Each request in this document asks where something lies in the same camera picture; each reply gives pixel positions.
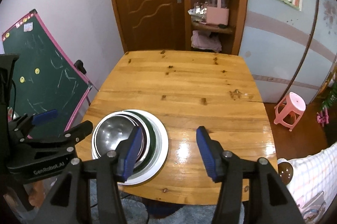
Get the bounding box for pink steel-lined bowl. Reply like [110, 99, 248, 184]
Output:
[94, 113, 146, 161]

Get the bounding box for small steel bowl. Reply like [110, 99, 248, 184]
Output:
[95, 115, 144, 159]

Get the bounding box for large steel bowl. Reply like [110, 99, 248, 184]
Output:
[92, 111, 152, 169]

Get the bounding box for large white plate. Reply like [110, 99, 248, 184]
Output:
[91, 109, 169, 186]

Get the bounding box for green plate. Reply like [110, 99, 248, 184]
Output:
[127, 110, 156, 174]

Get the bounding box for white quilted bedding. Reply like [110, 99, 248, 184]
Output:
[278, 144, 336, 223]

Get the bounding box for pink plastic stool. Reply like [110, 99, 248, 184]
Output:
[274, 92, 306, 132]

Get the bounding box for pink toy dumbbells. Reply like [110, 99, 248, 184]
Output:
[316, 107, 329, 127]

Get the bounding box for wooden table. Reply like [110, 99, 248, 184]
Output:
[84, 50, 277, 205]

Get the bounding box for folded pink cloth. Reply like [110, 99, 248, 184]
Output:
[191, 30, 222, 53]

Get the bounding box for green chalkboard pink frame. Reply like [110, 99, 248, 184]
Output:
[2, 10, 92, 139]

